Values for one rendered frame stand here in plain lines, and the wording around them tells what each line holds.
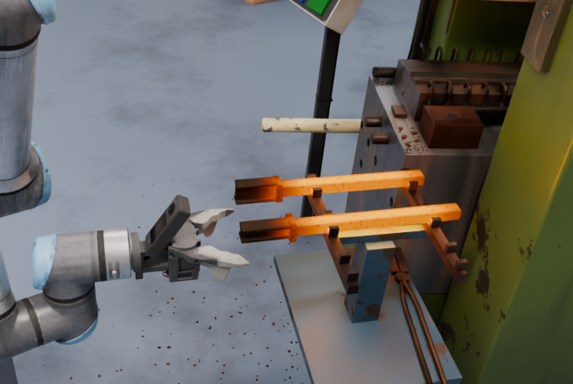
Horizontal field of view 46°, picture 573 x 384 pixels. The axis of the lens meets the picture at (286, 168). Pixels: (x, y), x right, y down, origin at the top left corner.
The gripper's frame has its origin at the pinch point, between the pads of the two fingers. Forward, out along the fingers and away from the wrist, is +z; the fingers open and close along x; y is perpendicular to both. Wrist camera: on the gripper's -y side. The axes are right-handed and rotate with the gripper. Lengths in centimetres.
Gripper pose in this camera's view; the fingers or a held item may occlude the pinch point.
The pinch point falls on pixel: (242, 232)
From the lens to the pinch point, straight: 126.5
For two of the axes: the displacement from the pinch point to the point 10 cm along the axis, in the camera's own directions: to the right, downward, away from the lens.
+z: 9.6, -0.7, 2.5
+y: -0.9, 8.1, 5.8
